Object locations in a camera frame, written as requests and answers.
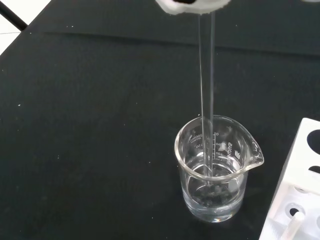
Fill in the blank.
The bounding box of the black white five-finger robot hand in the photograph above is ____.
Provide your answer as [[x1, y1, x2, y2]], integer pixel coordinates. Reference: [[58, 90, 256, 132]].
[[154, 0, 232, 16]]

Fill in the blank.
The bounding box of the white test tube rack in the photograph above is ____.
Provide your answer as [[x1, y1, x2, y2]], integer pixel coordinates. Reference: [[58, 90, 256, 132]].
[[258, 117, 320, 240]]

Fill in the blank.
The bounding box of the black bench cloth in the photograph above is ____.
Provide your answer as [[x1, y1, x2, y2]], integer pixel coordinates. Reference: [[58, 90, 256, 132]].
[[0, 0, 320, 240]]

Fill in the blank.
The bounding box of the black tripod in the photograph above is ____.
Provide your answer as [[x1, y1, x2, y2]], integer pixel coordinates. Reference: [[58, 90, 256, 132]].
[[0, 4, 29, 29]]

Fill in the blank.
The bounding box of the clear glass beaker with water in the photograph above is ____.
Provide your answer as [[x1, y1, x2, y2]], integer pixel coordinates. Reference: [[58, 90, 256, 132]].
[[174, 114, 265, 224]]

